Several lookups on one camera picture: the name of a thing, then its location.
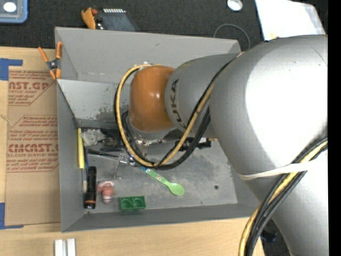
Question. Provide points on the green plastic spoon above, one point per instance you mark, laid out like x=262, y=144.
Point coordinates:
x=174, y=187

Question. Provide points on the green toy brick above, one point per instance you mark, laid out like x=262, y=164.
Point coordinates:
x=132, y=203

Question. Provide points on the blue pen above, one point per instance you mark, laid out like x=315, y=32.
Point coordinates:
x=87, y=160

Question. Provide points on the black cylinder on white bracket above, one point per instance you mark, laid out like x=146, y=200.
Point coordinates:
x=198, y=143

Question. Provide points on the black thin tool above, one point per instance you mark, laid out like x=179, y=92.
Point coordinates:
x=106, y=151

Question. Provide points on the white crumpled object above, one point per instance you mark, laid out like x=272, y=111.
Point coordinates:
x=91, y=137

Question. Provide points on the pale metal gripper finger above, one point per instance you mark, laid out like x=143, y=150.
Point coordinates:
x=118, y=167
x=130, y=161

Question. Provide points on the grey metal bin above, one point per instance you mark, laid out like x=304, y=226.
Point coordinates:
x=191, y=175

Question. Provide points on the yellow flat strip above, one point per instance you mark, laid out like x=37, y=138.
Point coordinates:
x=80, y=151

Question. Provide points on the pink and white toy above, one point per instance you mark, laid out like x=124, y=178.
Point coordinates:
x=106, y=191

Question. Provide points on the brown cardboard board red print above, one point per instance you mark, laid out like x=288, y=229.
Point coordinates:
x=32, y=191

